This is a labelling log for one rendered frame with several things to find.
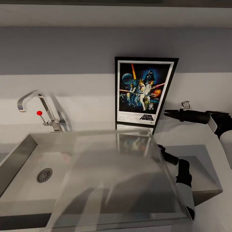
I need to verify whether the poster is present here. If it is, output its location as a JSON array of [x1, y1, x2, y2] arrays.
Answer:
[[115, 56, 179, 127]]

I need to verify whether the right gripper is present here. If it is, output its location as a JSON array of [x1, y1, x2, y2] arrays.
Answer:
[[164, 109, 199, 123]]

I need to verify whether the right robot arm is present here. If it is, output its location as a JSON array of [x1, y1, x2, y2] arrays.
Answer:
[[164, 101, 232, 169]]

